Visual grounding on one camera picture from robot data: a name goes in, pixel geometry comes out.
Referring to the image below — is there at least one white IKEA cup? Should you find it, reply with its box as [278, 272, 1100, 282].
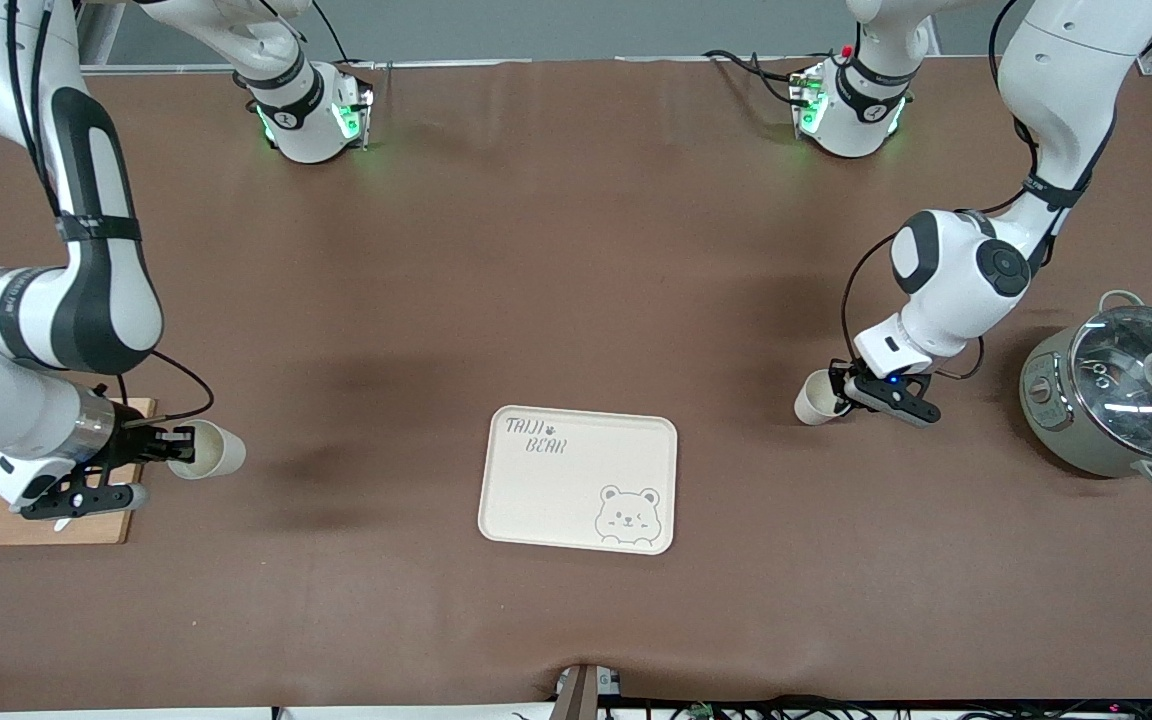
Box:
[168, 420, 247, 481]
[793, 368, 852, 427]

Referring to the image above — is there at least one wooden cutting board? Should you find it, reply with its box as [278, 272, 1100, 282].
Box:
[0, 397, 157, 547]

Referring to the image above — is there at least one grey-green cooking pot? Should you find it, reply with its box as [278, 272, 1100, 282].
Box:
[1019, 290, 1152, 489]

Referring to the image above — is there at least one glass pot lid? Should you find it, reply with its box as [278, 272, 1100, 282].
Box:
[1071, 305, 1152, 463]

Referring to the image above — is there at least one cream tray with bear print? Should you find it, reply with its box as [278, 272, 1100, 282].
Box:
[477, 404, 679, 556]

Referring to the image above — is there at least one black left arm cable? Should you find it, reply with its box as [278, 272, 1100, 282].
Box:
[839, 0, 1117, 383]

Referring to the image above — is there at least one black cable bundle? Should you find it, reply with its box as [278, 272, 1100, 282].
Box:
[626, 693, 1152, 720]

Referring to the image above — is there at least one black base cable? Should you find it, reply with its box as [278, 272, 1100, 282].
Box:
[703, 47, 809, 104]
[308, 0, 379, 71]

